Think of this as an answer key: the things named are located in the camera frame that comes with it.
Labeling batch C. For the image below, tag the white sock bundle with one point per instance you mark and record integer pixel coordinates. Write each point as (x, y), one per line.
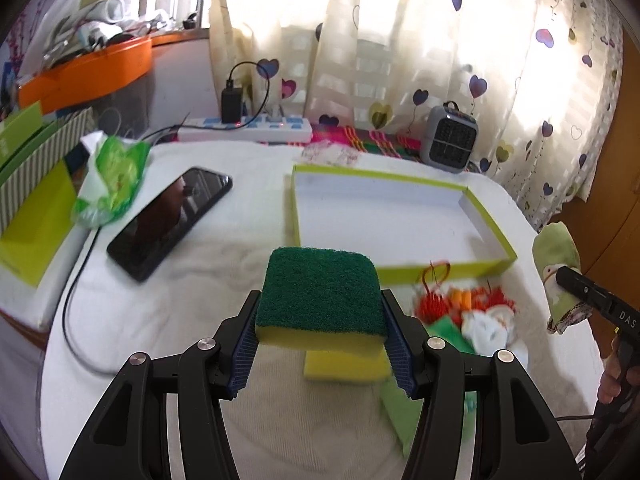
(493, 330)

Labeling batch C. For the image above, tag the right hand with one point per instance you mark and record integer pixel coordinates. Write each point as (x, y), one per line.
(611, 383)

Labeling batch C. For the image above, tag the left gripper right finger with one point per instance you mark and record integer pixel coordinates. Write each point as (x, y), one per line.
(516, 435)

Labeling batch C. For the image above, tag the green topped yellow sponge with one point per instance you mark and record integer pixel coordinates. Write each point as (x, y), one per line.
(321, 300)

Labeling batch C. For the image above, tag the orange shelf tray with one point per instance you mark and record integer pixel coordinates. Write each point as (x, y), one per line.
(89, 77)

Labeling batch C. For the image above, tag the lime green box lid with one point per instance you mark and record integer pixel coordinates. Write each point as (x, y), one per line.
(39, 227)

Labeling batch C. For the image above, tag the black smartphone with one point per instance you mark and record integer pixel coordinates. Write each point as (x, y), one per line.
(146, 240)

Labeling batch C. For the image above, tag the green tissue pack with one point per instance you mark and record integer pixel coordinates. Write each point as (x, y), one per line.
(115, 171)

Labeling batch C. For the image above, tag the grey mini heater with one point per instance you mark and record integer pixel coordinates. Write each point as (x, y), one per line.
(448, 138)

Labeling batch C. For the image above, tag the red tassel knot ornament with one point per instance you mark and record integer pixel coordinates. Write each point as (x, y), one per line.
(435, 303)

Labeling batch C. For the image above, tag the black charger adapter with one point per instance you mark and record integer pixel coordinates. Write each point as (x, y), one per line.
(231, 103)

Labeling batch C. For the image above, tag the colourful striped cloth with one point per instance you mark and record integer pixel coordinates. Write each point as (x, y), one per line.
(342, 146)

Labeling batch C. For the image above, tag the white power strip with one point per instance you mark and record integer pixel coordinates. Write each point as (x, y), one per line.
(261, 130)

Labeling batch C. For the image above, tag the heart pattern curtain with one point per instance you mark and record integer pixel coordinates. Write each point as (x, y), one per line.
(541, 78)

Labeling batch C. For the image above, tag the striped gift box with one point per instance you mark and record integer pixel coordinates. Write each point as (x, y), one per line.
(38, 156)

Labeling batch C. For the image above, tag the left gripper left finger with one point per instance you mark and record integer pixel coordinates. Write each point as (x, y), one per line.
(126, 435)

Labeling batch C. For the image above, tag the plain yellow sponge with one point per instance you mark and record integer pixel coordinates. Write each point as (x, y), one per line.
(335, 366)

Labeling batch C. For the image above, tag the lime green shallow box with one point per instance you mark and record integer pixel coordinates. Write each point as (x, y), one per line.
(402, 224)

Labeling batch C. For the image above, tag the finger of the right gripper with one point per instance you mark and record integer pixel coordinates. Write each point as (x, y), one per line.
(611, 307)

